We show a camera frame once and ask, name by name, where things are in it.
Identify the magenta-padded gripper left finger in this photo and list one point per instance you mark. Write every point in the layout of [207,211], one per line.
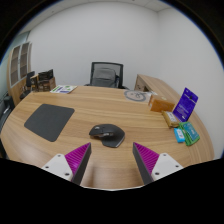
[77,159]

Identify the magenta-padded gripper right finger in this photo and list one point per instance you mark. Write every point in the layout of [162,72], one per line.
[148,159]

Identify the dark grey computer mouse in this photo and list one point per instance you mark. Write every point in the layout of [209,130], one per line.
[108,135]

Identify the dark grey mouse pad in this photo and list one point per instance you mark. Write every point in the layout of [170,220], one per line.
[48,121]

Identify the small blue packet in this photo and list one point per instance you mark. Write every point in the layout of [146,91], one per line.
[179,135]

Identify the small brown packet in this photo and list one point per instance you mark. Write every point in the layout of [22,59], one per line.
[171,119]

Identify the green packet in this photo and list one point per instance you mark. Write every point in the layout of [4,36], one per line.
[190,132]

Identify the orange-brown cardboard box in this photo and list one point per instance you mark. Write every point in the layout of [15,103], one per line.
[161,104]

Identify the purple retail package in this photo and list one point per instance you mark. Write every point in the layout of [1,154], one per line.
[186,104]

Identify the green and white leaflet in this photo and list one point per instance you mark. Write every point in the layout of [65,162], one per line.
[63,89]

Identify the wooden side desk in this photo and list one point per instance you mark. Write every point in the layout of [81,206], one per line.
[156,85]

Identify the stack of dark boxes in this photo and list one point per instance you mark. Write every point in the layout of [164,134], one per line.
[46,80]

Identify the grey backpack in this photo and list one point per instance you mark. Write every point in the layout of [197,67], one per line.
[104,77]

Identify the black mesh office chair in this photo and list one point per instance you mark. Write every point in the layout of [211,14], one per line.
[119,68]

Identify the wooden shelf unit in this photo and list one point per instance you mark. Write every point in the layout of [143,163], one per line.
[17,66]

